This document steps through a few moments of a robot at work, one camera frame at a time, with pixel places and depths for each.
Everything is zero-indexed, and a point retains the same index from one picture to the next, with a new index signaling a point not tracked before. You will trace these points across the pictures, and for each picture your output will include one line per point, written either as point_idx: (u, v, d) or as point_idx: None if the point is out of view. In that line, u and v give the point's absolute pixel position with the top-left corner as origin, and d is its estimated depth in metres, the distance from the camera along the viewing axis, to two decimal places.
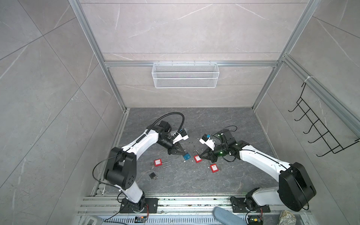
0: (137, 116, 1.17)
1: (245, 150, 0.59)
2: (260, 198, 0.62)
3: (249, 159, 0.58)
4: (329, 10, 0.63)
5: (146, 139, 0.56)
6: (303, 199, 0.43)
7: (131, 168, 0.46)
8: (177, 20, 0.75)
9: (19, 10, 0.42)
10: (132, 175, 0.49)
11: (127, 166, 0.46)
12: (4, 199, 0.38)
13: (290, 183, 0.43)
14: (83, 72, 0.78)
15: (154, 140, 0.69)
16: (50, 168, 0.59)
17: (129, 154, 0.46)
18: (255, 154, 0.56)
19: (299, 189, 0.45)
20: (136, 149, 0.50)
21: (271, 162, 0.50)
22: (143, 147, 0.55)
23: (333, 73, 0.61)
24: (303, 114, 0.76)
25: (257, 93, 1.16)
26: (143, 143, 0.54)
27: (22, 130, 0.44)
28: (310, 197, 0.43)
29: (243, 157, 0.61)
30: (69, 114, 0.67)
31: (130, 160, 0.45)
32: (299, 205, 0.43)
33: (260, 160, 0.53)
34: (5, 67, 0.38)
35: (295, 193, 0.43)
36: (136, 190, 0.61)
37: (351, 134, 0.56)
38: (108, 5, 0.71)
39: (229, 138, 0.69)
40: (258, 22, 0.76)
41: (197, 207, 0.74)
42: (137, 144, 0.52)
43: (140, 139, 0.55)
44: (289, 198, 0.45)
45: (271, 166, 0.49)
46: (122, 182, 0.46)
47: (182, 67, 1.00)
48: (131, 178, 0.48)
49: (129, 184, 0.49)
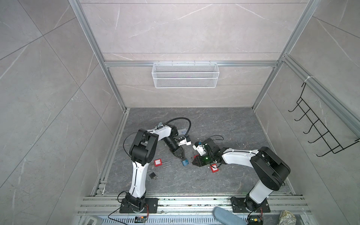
0: (137, 116, 1.17)
1: (226, 152, 0.66)
2: (256, 195, 0.63)
3: (231, 160, 0.65)
4: (329, 10, 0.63)
5: (166, 128, 0.71)
6: (278, 176, 0.47)
7: (153, 146, 0.58)
8: (177, 20, 0.75)
9: (19, 10, 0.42)
10: (153, 153, 0.61)
11: (150, 143, 0.57)
12: (4, 199, 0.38)
13: (259, 163, 0.49)
14: (83, 72, 0.78)
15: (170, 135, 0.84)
16: (50, 168, 0.59)
17: (153, 134, 0.58)
18: (234, 152, 0.62)
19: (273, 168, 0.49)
20: (157, 132, 0.61)
21: (243, 153, 0.57)
22: (162, 134, 0.69)
23: (333, 73, 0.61)
24: (303, 114, 0.76)
25: (257, 93, 1.16)
26: (163, 131, 0.68)
27: (22, 130, 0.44)
28: (285, 174, 0.48)
29: (227, 161, 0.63)
30: (69, 114, 0.67)
31: (154, 138, 0.57)
32: (278, 183, 0.46)
33: (236, 156, 0.60)
34: (5, 67, 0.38)
35: (266, 171, 0.47)
36: (144, 179, 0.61)
37: (351, 134, 0.56)
38: (108, 5, 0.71)
39: (213, 146, 0.75)
40: (259, 22, 0.76)
41: (197, 207, 0.74)
42: (158, 130, 0.65)
43: (161, 127, 0.68)
44: (267, 180, 0.49)
45: (244, 157, 0.56)
46: (145, 157, 0.56)
47: (182, 67, 1.00)
48: (151, 155, 0.59)
49: (150, 161, 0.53)
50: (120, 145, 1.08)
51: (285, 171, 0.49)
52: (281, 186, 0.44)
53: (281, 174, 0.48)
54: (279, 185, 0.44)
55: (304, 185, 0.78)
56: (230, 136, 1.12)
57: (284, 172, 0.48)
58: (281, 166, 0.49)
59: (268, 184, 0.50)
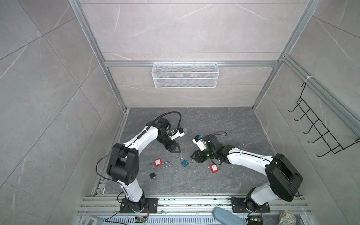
0: (137, 116, 1.17)
1: (232, 153, 0.61)
2: (258, 197, 0.63)
3: (237, 161, 0.60)
4: (329, 10, 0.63)
5: (148, 135, 0.58)
6: (292, 187, 0.45)
7: (134, 163, 0.48)
8: (177, 20, 0.75)
9: (19, 10, 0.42)
10: (135, 170, 0.51)
11: (130, 162, 0.47)
12: (4, 199, 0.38)
13: (275, 173, 0.45)
14: (83, 72, 0.77)
15: (156, 137, 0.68)
16: (50, 168, 0.59)
17: (131, 150, 0.47)
18: (241, 155, 0.58)
19: (287, 179, 0.45)
20: (138, 145, 0.51)
21: (256, 159, 0.52)
22: (145, 142, 0.57)
23: (333, 73, 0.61)
24: (303, 114, 0.76)
25: (257, 93, 1.16)
26: (145, 139, 0.56)
27: (22, 130, 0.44)
28: (298, 183, 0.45)
29: (232, 161, 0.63)
30: (69, 114, 0.67)
31: (132, 155, 0.47)
32: (291, 195, 0.44)
33: (247, 160, 0.55)
34: (5, 67, 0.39)
35: (283, 183, 0.44)
36: (136, 188, 0.62)
37: (351, 134, 0.56)
38: (108, 5, 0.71)
39: (217, 143, 0.70)
40: (259, 22, 0.76)
41: (197, 207, 0.74)
42: (138, 140, 0.53)
43: (141, 135, 0.56)
44: (281, 190, 0.46)
45: (257, 163, 0.51)
46: (125, 176, 0.47)
47: (182, 67, 1.00)
48: (133, 173, 0.50)
49: (132, 178, 0.50)
50: None
51: (299, 181, 0.47)
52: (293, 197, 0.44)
53: (296, 184, 0.46)
54: (294, 196, 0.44)
55: (304, 185, 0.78)
56: (230, 136, 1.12)
57: (297, 182, 0.46)
58: (295, 176, 0.47)
59: (279, 193, 0.48)
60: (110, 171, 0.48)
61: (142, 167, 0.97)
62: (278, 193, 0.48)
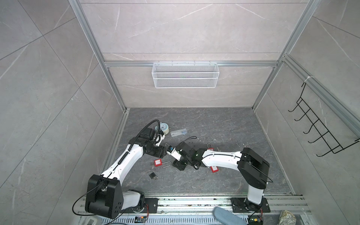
0: (137, 116, 1.17)
1: (206, 157, 0.62)
2: (253, 197, 0.63)
3: (212, 163, 0.62)
4: (329, 10, 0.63)
5: (131, 157, 0.52)
6: (262, 175, 0.48)
7: (115, 197, 0.41)
8: (177, 20, 0.75)
9: (19, 10, 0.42)
10: (119, 201, 0.44)
11: (110, 197, 0.41)
12: (4, 199, 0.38)
13: (247, 168, 0.47)
14: (83, 72, 0.78)
15: (140, 155, 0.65)
16: (50, 168, 0.59)
17: (110, 183, 0.41)
18: (213, 156, 0.59)
19: (257, 169, 0.49)
20: (119, 172, 0.45)
21: (228, 158, 0.54)
22: (128, 167, 0.50)
23: (333, 73, 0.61)
24: (303, 114, 0.76)
25: (257, 93, 1.16)
26: (127, 163, 0.49)
27: (22, 130, 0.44)
28: (266, 171, 0.50)
29: (207, 164, 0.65)
30: (69, 114, 0.67)
31: (112, 190, 0.41)
32: (264, 183, 0.47)
33: (221, 160, 0.56)
34: (5, 67, 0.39)
35: (254, 174, 0.47)
36: (131, 197, 0.60)
37: (351, 134, 0.56)
38: (108, 5, 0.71)
39: (189, 150, 0.69)
40: (258, 22, 0.76)
41: (197, 207, 0.74)
42: (119, 167, 0.47)
43: (123, 160, 0.49)
44: (254, 181, 0.50)
45: (229, 161, 0.53)
46: (108, 213, 0.41)
47: (182, 67, 1.00)
48: (117, 206, 0.44)
49: (117, 211, 0.44)
50: (120, 145, 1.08)
51: (266, 169, 0.50)
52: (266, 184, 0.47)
53: (265, 172, 0.49)
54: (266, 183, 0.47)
55: (304, 185, 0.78)
56: (230, 136, 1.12)
57: (265, 169, 0.50)
58: (263, 164, 0.51)
59: (254, 185, 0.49)
60: (90, 207, 0.42)
61: (142, 167, 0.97)
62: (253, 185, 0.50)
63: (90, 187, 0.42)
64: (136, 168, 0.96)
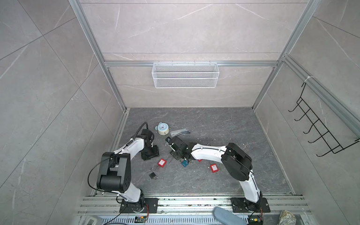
0: (137, 116, 1.17)
1: (195, 151, 0.66)
2: (248, 194, 0.64)
3: (200, 155, 0.66)
4: (329, 10, 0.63)
5: (135, 143, 0.59)
6: (244, 168, 0.53)
7: (126, 169, 0.47)
8: (177, 20, 0.75)
9: (19, 10, 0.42)
10: (128, 177, 0.49)
11: (123, 167, 0.46)
12: (4, 199, 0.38)
13: (228, 161, 0.52)
14: (83, 72, 0.78)
15: (142, 147, 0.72)
16: (51, 168, 0.59)
17: (123, 155, 0.47)
18: (202, 150, 0.63)
19: (240, 163, 0.53)
20: (127, 151, 0.51)
21: (214, 151, 0.58)
22: (134, 149, 0.57)
23: (333, 73, 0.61)
24: (303, 114, 0.76)
25: (257, 93, 1.16)
26: (132, 146, 0.56)
27: (22, 130, 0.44)
28: (249, 165, 0.55)
29: (196, 157, 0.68)
30: (69, 114, 0.67)
31: (125, 159, 0.47)
32: (245, 175, 0.52)
33: (207, 153, 0.61)
34: (5, 67, 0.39)
35: (236, 167, 0.52)
36: (133, 190, 0.61)
37: (351, 134, 0.56)
38: (108, 5, 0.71)
39: (180, 144, 0.74)
40: (258, 22, 0.76)
41: (197, 207, 0.74)
42: (127, 147, 0.53)
43: (130, 143, 0.58)
44: (236, 173, 0.53)
45: (214, 155, 0.58)
46: (119, 184, 0.45)
47: (182, 67, 1.00)
48: (127, 180, 0.48)
49: (126, 186, 0.47)
50: (120, 145, 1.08)
51: (249, 163, 0.55)
52: (248, 176, 0.54)
53: (247, 166, 0.54)
54: (248, 176, 0.54)
55: (304, 185, 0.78)
56: (230, 136, 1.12)
57: (247, 163, 0.55)
58: (245, 159, 0.55)
59: (237, 176, 0.55)
60: (101, 183, 0.45)
61: (142, 167, 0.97)
62: (236, 177, 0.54)
63: (102, 162, 0.47)
64: (136, 168, 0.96)
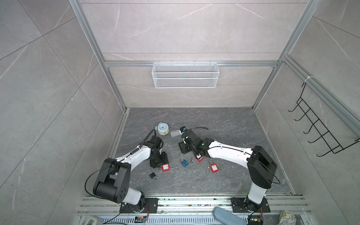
0: (137, 116, 1.17)
1: (213, 148, 0.60)
2: (255, 196, 0.63)
3: (218, 154, 0.60)
4: (329, 10, 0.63)
5: (139, 152, 0.57)
6: (269, 175, 0.48)
7: (124, 180, 0.45)
8: (177, 20, 0.75)
9: (19, 10, 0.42)
10: (124, 188, 0.46)
11: (121, 177, 0.44)
12: (4, 199, 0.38)
13: (256, 166, 0.46)
14: (83, 72, 0.78)
15: (147, 157, 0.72)
16: (51, 168, 0.59)
17: (123, 165, 0.46)
18: (221, 148, 0.58)
19: (266, 169, 0.48)
20: (130, 160, 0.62)
21: (237, 153, 0.53)
22: (137, 159, 0.56)
23: (333, 73, 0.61)
24: (303, 114, 0.76)
25: (257, 94, 1.16)
26: (136, 156, 0.54)
27: (22, 131, 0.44)
28: (273, 172, 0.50)
29: (214, 155, 0.62)
30: (69, 114, 0.67)
31: (124, 170, 0.45)
32: (269, 183, 0.47)
33: (228, 153, 0.55)
34: (5, 67, 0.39)
35: (263, 174, 0.47)
36: (133, 192, 0.60)
37: (351, 134, 0.56)
38: (108, 5, 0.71)
39: (195, 139, 0.68)
40: (258, 22, 0.76)
41: (197, 207, 0.74)
42: (130, 156, 0.52)
43: (134, 152, 0.56)
44: (261, 180, 0.49)
45: (238, 156, 0.52)
46: (114, 196, 0.43)
47: (182, 67, 1.00)
48: (123, 191, 0.46)
49: (121, 197, 0.46)
50: (120, 145, 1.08)
51: (273, 169, 0.50)
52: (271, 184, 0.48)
53: (272, 172, 0.49)
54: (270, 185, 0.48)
55: (304, 185, 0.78)
56: (230, 136, 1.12)
57: (273, 169, 0.50)
58: (271, 164, 0.50)
59: (259, 182, 0.50)
60: (97, 190, 0.44)
61: (142, 167, 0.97)
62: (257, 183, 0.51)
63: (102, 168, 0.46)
64: (136, 168, 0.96)
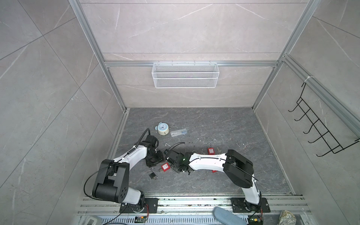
0: (137, 116, 1.17)
1: (192, 161, 0.62)
2: (250, 196, 0.63)
3: (198, 165, 0.62)
4: (329, 10, 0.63)
5: (137, 152, 0.57)
6: (247, 175, 0.51)
7: (123, 180, 0.45)
8: (177, 20, 0.75)
9: (19, 11, 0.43)
10: (125, 188, 0.47)
11: (120, 177, 0.44)
12: (4, 199, 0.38)
13: (231, 169, 0.49)
14: (83, 72, 0.78)
15: (144, 156, 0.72)
16: (51, 168, 0.59)
17: (122, 164, 0.46)
18: (200, 160, 0.60)
19: (242, 170, 0.51)
20: (127, 160, 0.49)
21: (214, 161, 0.55)
22: (135, 159, 0.56)
23: (333, 73, 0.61)
24: (303, 114, 0.76)
25: (257, 93, 1.16)
26: (134, 155, 0.55)
27: (22, 130, 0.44)
28: (251, 171, 0.53)
29: (195, 167, 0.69)
30: (69, 114, 0.67)
31: (123, 169, 0.45)
32: (250, 183, 0.50)
33: (206, 163, 0.57)
34: (5, 67, 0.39)
35: (239, 176, 0.49)
36: (133, 193, 0.60)
37: (351, 135, 0.56)
38: (108, 5, 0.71)
39: (176, 157, 0.70)
40: (258, 22, 0.76)
41: (197, 207, 0.74)
42: (128, 156, 0.52)
43: (131, 152, 0.56)
44: (240, 182, 0.52)
45: (215, 165, 0.55)
46: (115, 196, 0.43)
47: (182, 67, 1.00)
48: (123, 190, 0.46)
49: (122, 197, 0.46)
50: (120, 145, 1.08)
51: (251, 168, 0.53)
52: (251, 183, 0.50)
53: (249, 172, 0.52)
54: (251, 183, 0.52)
55: (304, 185, 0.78)
56: (230, 136, 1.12)
57: (249, 168, 0.52)
58: (246, 165, 0.53)
59: (241, 184, 0.53)
60: (97, 192, 0.44)
61: (142, 167, 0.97)
62: (240, 185, 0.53)
63: (101, 170, 0.45)
64: (136, 168, 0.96)
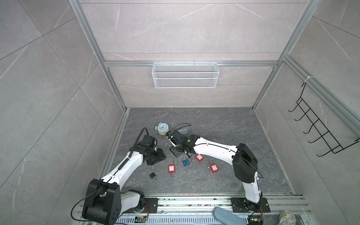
0: (137, 116, 1.17)
1: (198, 145, 0.60)
2: (249, 194, 0.64)
3: (205, 151, 0.60)
4: (329, 9, 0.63)
5: (130, 164, 0.52)
6: (251, 170, 0.51)
7: (113, 203, 0.41)
8: (177, 20, 0.75)
9: (19, 10, 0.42)
10: (117, 208, 0.44)
11: (108, 200, 0.41)
12: (4, 199, 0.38)
13: (240, 163, 0.48)
14: (83, 72, 0.77)
15: (141, 162, 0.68)
16: (50, 168, 0.59)
17: (110, 186, 0.42)
18: (207, 146, 0.58)
19: (248, 165, 0.52)
20: (119, 176, 0.46)
21: (222, 150, 0.54)
22: (129, 171, 0.52)
23: (333, 73, 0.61)
24: (303, 114, 0.76)
25: (256, 93, 1.15)
26: (126, 168, 0.50)
27: (22, 130, 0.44)
28: (255, 167, 0.53)
29: (200, 152, 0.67)
30: (69, 114, 0.67)
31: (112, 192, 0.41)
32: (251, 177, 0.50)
33: (214, 150, 0.56)
34: (5, 66, 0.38)
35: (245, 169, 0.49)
36: (132, 196, 0.60)
37: (351, 134, 0.56)
38: (108, 5, 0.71)
39: (180, 137, 0.68)
40: (258, 22, 0.76)
41: (197, 207, 0.74)
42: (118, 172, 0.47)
43: (122, 166, 0.50)
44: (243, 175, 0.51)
45: (223, 155, 0.54)
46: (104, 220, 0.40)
47: (182, 67, 1.00)
48: (115, 212, 0.43)
49: (114, 218, 0.43)
50: (120, 145, 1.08)
51: (255, 165, 0.53)
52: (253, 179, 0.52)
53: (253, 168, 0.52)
54: (252, 178, 0.51)
55: (304, 185, 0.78)
56: (230, 136, 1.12)
57: (253, 165, 0.53)
58: (252, 161, 0.53)
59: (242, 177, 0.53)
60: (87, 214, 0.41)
61: (142, 167, 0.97)
62: (240, 178, 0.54)
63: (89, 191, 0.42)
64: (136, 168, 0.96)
